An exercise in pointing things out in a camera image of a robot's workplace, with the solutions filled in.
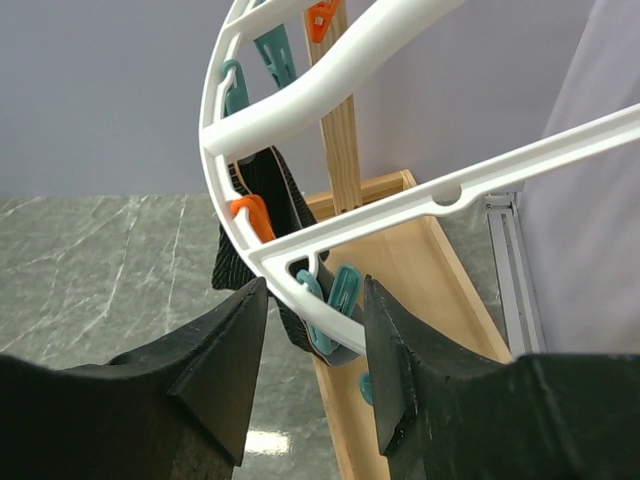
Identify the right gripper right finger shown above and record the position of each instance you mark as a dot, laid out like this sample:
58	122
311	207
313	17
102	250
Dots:
443	411

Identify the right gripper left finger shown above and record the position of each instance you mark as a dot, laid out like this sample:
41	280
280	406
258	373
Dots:
178	407

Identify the white round clip hanger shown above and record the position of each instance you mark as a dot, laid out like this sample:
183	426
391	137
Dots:
323	95

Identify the black striped underwear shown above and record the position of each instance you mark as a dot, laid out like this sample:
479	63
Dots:
267	175

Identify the teal clothes peg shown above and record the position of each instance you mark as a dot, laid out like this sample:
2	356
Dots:
275	51
340	291
236	98

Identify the orange clothes peg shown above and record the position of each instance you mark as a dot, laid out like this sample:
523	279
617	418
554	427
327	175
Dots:
319	17
258	215

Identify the wooden hanger rack frame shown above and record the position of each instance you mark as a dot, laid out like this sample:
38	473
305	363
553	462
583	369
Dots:
415	262

